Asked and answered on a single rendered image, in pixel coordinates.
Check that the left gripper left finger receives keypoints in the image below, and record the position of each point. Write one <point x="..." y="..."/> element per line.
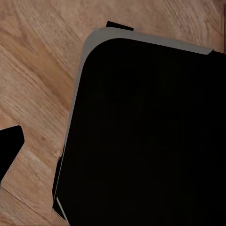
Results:
<point x="11" y="141"/>

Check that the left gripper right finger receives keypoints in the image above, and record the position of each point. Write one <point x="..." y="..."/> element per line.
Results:
<point x="218" y="139"/>

